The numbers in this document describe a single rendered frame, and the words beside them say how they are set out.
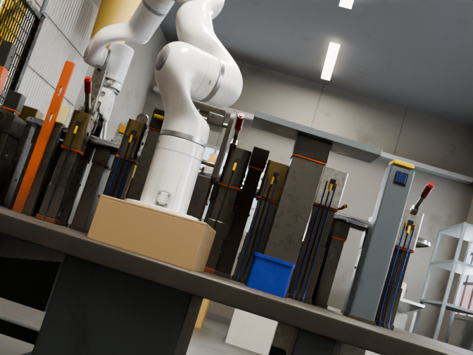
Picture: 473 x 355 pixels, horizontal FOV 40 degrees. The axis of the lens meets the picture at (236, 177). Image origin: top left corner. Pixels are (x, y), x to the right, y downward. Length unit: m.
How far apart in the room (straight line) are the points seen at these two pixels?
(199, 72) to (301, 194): 0.46
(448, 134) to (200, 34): 7.85
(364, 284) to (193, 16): 0.86
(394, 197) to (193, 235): 0.64
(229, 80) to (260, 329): 5.25
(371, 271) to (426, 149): 7.53
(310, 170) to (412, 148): 7.48
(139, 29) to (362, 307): 1.11
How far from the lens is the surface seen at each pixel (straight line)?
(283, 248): 1.79
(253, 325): 6.74
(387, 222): 1.84
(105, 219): 1.52
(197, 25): 1.76
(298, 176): 1.81
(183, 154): 1.57
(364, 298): 1.83
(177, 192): 1.56
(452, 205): 9.27
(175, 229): 1.48
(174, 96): 1.59
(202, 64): 1.61
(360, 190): 9.05
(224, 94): 1.64
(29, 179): 2.09
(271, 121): 1.80
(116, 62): 2.25
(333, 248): 2.13
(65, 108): 2.13
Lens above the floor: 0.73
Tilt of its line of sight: 8 degrees up
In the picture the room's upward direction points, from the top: 17 degrees clockwise
